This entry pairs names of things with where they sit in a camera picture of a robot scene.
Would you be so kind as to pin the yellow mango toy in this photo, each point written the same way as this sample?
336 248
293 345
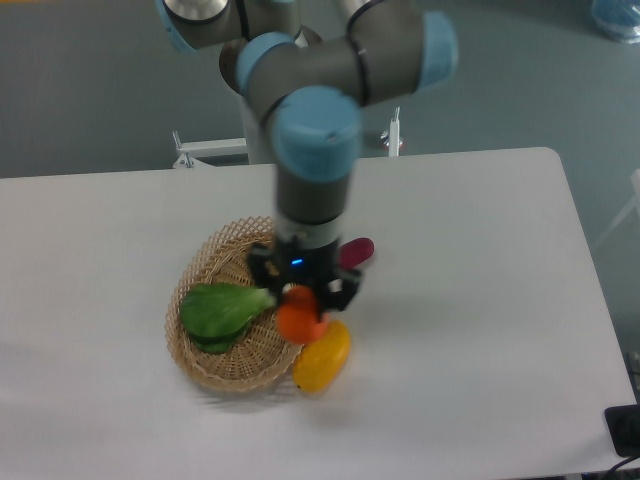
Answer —
320 362

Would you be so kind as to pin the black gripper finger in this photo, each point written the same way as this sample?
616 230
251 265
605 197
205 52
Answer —
264 272
336 288

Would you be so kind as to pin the orange toy fruit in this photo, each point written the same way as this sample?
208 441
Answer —
298 317

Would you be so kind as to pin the white levelling foot bracket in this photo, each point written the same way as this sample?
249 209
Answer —
391 138

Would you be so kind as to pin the green bok choy toy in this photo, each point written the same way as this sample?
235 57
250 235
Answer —
216 316

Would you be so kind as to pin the black device at edge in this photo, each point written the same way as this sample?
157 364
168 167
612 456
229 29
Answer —
623 420

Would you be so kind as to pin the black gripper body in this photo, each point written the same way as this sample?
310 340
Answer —
315 268

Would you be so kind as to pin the purple sweet potato toy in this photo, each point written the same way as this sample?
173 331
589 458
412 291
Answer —
356 253

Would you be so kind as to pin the woven wicker basket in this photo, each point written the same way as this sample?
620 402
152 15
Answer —
260 356

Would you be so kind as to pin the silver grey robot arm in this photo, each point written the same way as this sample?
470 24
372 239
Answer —
307 101

